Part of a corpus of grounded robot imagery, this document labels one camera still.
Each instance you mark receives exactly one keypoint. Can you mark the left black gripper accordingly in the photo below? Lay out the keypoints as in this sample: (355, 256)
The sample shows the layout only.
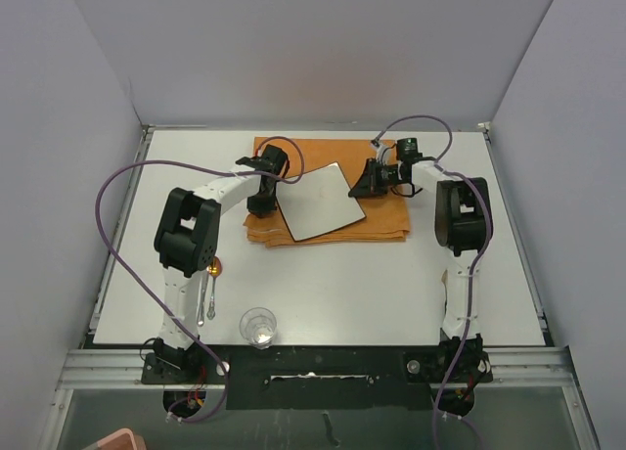
(263, 209)

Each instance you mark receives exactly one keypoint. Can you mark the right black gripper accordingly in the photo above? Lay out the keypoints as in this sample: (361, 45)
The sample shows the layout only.
(368, 185)

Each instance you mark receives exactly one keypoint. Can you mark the orange cloth placemat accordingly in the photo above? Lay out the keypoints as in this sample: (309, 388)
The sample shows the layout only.
(387, 218)

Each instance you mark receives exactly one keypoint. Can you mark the white square plate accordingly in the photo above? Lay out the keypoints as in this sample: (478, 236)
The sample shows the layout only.
(318, 203)

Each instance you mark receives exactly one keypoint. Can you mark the copper bowl spoon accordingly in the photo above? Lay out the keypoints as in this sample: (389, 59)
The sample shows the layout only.
(214, 271)

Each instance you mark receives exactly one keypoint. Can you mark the clear drinking glass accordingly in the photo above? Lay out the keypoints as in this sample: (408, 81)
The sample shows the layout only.
(258, 327)

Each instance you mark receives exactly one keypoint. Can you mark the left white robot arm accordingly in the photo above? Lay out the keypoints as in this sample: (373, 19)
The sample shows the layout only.
(186, 243)

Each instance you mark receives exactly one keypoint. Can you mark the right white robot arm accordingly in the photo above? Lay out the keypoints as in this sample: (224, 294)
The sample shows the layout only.
(463, 227)

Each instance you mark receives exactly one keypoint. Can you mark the silver butter knife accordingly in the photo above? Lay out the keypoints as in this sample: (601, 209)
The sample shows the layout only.
(202, 297)

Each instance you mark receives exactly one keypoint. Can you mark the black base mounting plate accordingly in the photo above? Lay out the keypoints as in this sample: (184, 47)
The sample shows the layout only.
(325, 378)

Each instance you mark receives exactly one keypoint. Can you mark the pink box corner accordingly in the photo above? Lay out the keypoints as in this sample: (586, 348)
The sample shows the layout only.
(122, 439)

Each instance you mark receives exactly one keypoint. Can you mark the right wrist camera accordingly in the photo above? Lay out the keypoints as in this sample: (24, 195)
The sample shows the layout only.
(407, 151)

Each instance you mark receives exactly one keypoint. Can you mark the green handled gold fork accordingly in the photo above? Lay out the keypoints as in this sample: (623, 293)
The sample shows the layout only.
(444, 290)

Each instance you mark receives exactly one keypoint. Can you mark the aluminium frame rail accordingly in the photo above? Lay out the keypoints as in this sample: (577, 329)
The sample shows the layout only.
(533, 402)

